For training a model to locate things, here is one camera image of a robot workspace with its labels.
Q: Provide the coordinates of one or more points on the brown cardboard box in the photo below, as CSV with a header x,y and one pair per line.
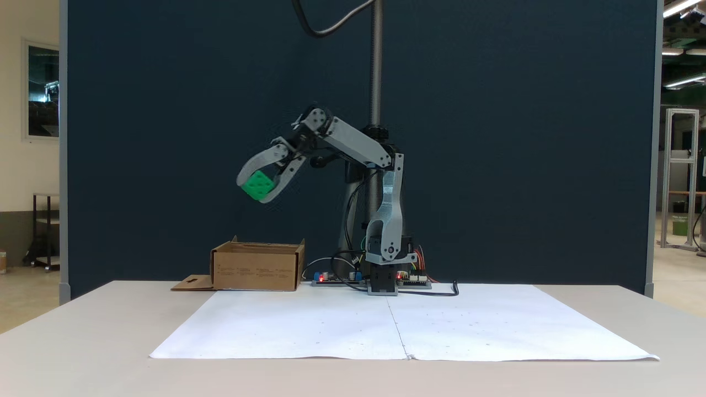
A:
x,y
253,270

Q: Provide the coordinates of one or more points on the ceiling light strip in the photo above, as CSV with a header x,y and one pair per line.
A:
x,y
684,81
681,7

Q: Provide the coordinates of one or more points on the white paper sheet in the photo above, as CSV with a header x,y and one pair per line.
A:
x,y
287,331
507,331

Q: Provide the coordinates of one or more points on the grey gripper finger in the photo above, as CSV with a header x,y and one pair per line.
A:
x,y
288,176
262,157

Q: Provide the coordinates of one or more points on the black stand with metal pole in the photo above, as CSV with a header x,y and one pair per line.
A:
x,y
375,66

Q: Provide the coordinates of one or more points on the green dice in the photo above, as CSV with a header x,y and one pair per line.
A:
x,y
258,186

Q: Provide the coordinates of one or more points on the dark blue circuit board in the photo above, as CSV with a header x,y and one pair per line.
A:
x,y
336,280

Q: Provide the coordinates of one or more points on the green bin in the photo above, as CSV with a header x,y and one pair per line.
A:
x,y
679,226

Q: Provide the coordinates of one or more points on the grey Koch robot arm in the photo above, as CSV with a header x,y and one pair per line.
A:
x,y
386,209

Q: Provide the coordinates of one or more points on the framed wall window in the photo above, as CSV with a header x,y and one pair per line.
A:
x,y
43,91

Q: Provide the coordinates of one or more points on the dark blue partition panel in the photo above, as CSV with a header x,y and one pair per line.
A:
x,y
165,138

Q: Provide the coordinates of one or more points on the aluminium profile frame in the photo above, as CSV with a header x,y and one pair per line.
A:
x,y
692,165

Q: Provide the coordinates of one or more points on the dark metal cart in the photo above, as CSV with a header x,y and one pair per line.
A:
x,y
47,220

